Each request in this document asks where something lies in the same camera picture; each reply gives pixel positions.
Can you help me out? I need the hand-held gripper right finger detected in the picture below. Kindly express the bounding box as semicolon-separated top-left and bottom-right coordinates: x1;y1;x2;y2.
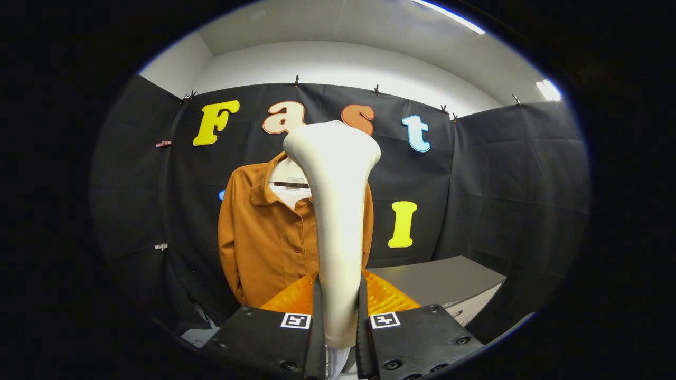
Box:
355;269;484;380

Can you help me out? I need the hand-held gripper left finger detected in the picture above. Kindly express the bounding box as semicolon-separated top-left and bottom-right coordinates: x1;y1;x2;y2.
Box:
201;271;327;380

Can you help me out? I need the orange button-up shirt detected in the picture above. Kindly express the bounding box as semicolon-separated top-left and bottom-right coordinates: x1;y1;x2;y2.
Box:
218;151;374;309

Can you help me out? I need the white garment steamer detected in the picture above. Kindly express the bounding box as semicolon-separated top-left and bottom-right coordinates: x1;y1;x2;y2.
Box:
283;120;381;349

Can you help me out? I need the grey cabinet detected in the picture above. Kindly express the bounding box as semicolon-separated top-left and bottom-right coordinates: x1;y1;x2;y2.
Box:
364;256;506;328

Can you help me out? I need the white mannequin torso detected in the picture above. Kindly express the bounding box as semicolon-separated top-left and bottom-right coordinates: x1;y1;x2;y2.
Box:
268;157;313;210

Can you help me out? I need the black backdrop cloth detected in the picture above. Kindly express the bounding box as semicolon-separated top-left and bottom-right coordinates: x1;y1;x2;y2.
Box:
90;74;591;338

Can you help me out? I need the small ceiling light panel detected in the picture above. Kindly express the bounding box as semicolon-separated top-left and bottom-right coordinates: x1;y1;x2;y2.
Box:
536;79;563;102

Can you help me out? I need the long ceiling light panel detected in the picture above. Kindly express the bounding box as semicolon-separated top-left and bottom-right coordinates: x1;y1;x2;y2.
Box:
412;0;486;35

